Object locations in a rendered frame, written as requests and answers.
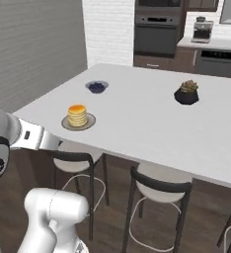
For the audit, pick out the bowl of blueberries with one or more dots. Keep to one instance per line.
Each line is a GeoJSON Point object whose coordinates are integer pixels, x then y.
{"type": "Point", "coordinates": [96, 87]}

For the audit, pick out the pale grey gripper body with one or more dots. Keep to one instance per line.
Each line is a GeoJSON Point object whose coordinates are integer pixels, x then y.
{"type": "Point", "coordinates": [50, 141]}

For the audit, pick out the brown base cupboard run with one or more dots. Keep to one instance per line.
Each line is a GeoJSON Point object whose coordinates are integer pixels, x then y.
{"type": "Point", "coordinates": [185, 59]}

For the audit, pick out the dark grey wall oven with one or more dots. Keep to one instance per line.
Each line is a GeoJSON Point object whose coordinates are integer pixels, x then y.
{"type": "Point", "coordinates": [157, 36]}

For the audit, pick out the stack of pancakes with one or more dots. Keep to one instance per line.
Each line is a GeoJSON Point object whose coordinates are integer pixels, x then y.
{"type": "Point", "coordinates": [77, 115]}

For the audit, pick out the dark grey dishwasher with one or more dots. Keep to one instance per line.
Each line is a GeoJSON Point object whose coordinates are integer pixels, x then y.
{"type": "Point", "coordinates": [217, 62]}

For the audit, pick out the brown wall cupboard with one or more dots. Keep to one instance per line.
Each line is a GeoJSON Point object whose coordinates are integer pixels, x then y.
{"type": "Point", "coordinates": [203, 4]}

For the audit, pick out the black pot with succulent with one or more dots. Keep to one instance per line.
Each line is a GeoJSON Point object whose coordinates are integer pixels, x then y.
{"type": "Point", "coordinates": [186, 94]}

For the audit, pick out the silver coffee machine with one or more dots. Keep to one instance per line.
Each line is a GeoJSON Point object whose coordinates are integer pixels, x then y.
{"type": "Point", "coordinates": [202, 31]}

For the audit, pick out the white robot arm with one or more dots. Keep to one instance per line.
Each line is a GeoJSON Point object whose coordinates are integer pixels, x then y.
{"type": "Point", "coordinates": [51, 210]}

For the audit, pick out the dark microwave oven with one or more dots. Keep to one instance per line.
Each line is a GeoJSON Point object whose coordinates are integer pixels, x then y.
{"type": "Point", "coordinates": [158, 3]}

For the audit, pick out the grey round plate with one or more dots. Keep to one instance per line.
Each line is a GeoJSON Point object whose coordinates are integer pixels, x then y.
{"type": "Point", "coordinates": [90, 122]}

